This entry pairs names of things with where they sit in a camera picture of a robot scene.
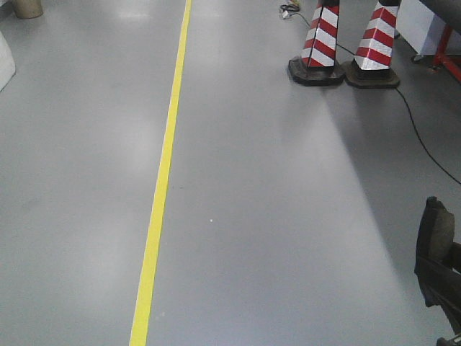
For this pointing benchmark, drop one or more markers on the grey brake pad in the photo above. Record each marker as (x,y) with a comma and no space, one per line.
(436,231)

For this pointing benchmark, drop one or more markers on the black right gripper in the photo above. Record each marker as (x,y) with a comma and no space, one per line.
(440,286)

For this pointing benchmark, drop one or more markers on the white wheeled panel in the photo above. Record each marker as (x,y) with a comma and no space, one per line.
(420,27)

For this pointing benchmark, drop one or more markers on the black conveyor belt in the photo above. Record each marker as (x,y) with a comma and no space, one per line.
(448,10)

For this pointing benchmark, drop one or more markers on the red-white traffic cone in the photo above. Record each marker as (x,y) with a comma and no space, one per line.
(317,64)
(370,67)

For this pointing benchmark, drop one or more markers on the gold cylindrical bin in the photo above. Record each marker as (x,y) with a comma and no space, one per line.
(27,9)

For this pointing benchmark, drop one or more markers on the small floor debris bundle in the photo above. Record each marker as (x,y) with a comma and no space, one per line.
(289,8)

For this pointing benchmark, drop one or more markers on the right red-white traffic cone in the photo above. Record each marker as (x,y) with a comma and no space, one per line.
(370,67)

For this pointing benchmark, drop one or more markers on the left red-white traffic cone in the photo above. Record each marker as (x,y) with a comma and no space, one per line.
(317,64)

